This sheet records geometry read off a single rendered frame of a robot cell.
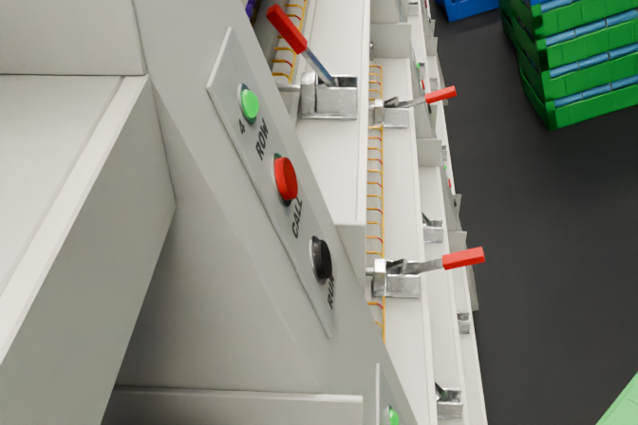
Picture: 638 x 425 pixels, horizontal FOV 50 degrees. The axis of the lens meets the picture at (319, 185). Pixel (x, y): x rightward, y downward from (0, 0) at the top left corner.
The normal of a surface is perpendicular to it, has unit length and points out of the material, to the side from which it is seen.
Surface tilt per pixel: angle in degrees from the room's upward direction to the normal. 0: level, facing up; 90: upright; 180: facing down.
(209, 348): 90
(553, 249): 0
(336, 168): 17
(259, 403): 90
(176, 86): 90
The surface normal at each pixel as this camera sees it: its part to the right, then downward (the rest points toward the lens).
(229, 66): 0.95, -0.21
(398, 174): -0.03, -0.78
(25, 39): -0.07, 0.62
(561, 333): -0.31, -0.75
